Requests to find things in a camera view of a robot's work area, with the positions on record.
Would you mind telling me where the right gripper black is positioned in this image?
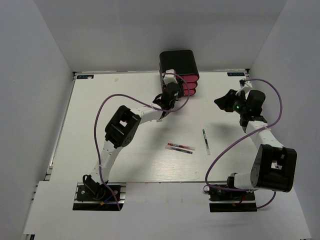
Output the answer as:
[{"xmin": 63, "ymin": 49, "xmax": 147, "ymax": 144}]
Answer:
[{"xmin": 214, "ymin": 89, "xmax": 249, "ymax": 115}]

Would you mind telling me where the pink drawer with black knob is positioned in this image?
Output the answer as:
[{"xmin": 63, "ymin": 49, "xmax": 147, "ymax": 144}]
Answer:
[{"xmin": 176, "ymin": 75, "xmax": 200, "ymax": 83}]

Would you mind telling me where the green pen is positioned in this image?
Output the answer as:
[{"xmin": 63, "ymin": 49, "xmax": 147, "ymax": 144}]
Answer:
[{"xmin": 202, "ymin": 129, "xmax": 211, "ymax": 155}]

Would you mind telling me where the red pen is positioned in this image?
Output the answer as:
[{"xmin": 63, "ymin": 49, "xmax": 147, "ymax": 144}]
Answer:
[{"xmin": 167, "ymin": 142, "xmax": 196, "ymax": 151}]

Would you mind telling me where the purple pen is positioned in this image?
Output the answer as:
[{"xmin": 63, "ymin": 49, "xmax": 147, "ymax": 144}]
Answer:
[{"xmin": 165, "ymin": 145, "xmax": 193, "ymax": 155}]

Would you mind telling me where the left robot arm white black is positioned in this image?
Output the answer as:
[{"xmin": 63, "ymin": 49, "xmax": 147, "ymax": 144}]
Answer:
[{"xmin": 82, "ymin": 82, "xmax": 184, "ymax": 200}]

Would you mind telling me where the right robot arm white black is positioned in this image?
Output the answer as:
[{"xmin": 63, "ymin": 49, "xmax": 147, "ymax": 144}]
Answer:
[{"xmin": 214, "ymin": 89, "xmax": 297, "ymax": 200}]

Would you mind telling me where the right corner logo sticker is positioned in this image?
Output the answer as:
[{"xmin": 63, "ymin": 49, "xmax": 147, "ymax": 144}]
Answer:
[{"xmin": 227, "ymin": 72, "xmax": 246, "ymax": 77}]

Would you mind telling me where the corner logo sticker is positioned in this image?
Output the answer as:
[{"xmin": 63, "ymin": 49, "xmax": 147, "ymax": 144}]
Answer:
[
  {"xmin": 76, "ymin": 74, "xmax": 94, "ymax": 80},
  {"xmin": 227, "ymin": 72, "xmax": 246, "ymax": 77}
]

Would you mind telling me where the black drawer cabinet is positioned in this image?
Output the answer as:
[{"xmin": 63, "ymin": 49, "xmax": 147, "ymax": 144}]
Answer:
[{"xmin": 159, "ymin": 49, "xmax": 200, "ymax": 91}]

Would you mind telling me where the left corner logo sticker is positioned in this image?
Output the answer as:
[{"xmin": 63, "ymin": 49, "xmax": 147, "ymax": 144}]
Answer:
[{"xmin": 76, "ymin": 74, "xmax": 94, "ymax": 80}]

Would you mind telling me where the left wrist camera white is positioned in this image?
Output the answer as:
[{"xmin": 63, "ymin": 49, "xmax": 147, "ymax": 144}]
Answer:
[{"xmin": 162, "ymin": 69, "xmax": 178, "ymax": 86}]

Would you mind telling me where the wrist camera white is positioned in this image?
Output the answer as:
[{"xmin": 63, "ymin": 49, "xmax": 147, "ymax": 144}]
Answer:
[
  {"xmin": 162, "ymin": 69, "xmax": 178, "ymax": 86},
  {"xmin": 236, "ymin": 79, "xmax": 253, "ymax": 96}
]

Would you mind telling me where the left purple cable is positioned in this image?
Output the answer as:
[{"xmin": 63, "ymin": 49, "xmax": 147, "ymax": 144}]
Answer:
[{"xmin": 93, "ymin": 73, "xmax": 192, "ymax": 211}]

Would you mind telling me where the purple cable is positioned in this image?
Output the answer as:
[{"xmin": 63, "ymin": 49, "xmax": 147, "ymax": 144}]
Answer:
[
  {"xmin": 93, "ymin": 73, "xmax": 192, "ymax": 211},
  {"xmin": 204, "ymin": 78, "xmax": 283, "ymax": 210}
]

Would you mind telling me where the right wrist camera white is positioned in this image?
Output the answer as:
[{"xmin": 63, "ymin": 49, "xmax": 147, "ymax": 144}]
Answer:
[{"xmin": 236, "ymin": 79, "xmax": 253, "ymax": 96}]

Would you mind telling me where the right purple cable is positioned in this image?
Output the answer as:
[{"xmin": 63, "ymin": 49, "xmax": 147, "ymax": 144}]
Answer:
[{"xmin": 204, "ymin": 78, "xmax": 283, "ymax": 210}]

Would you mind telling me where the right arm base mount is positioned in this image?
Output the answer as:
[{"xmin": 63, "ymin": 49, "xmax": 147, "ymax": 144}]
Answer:
[{"xmin": 203, "ymin": 185, "xmax": 257, "ymax": 213}]

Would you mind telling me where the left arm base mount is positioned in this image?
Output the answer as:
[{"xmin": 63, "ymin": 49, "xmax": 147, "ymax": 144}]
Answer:
[{"xmin": 72, "ymin": 183, "xmax": 126, "ymax": 212}]

